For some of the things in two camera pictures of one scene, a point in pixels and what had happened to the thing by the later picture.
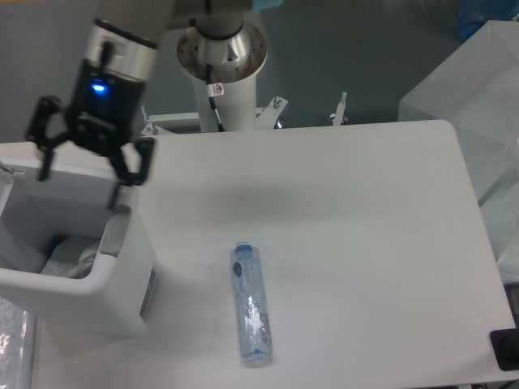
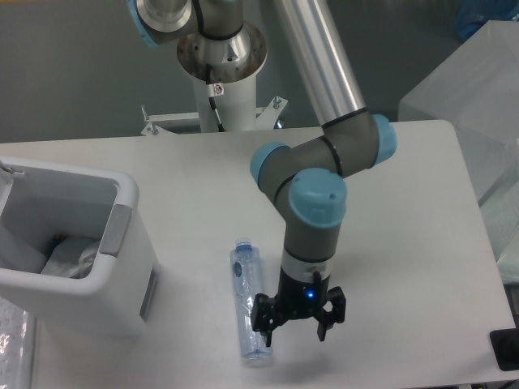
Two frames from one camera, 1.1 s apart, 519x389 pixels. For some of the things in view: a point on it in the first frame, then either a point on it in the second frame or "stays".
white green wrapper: x=72 y=258 stays
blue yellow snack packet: x=57 y=239 stays
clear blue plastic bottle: x=253 y=321 stays
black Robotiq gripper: x=106 y=107 -> x=298 y=299
